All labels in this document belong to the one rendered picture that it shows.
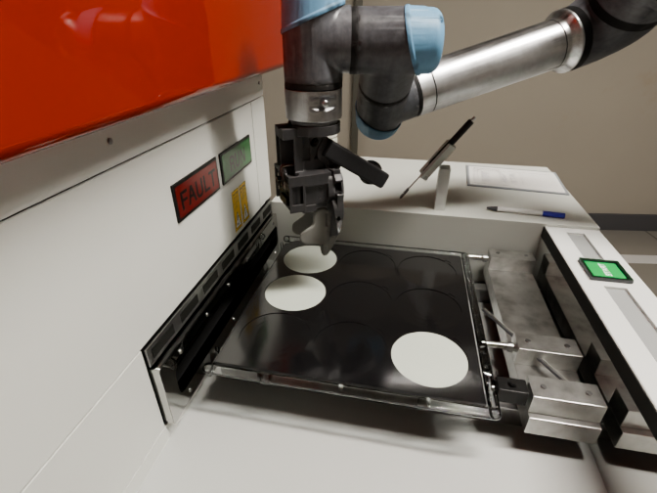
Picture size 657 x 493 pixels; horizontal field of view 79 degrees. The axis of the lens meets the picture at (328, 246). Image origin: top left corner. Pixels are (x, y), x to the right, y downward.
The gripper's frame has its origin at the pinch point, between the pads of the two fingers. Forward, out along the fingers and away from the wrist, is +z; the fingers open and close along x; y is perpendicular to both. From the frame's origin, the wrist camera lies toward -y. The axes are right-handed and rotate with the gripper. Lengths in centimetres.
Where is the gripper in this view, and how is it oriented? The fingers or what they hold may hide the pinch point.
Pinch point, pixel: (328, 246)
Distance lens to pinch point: 64.5
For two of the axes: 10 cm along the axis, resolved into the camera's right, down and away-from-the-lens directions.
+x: 3.9, 4.6, -8.0
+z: 0.0, 8.7, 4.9
